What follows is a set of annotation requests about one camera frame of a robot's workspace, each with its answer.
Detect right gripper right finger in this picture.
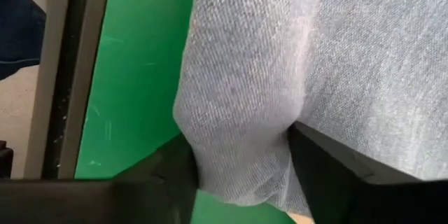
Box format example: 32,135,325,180
286,122,448,224

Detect light blue denim jeans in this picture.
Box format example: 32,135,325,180
173,0,448,218

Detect person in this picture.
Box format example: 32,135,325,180
0,0,52,80

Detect green table mat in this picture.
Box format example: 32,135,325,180
75,0,295,224

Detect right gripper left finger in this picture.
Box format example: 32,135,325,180
0,132,200,224

